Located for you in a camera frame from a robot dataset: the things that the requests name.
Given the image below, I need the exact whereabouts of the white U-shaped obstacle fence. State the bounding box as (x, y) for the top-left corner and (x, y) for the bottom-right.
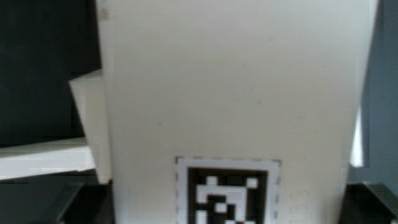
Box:
(0, 138), (95, 180)

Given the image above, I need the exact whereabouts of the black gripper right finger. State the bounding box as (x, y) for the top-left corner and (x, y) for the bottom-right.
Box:
(342, 183), (398, 224)

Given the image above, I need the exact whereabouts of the white cabinet top box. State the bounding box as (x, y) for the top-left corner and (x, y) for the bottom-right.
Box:
(70, 0), (378, 224)

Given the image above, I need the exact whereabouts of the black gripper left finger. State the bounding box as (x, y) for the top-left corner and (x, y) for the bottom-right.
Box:
(49, 183), (115, 224)

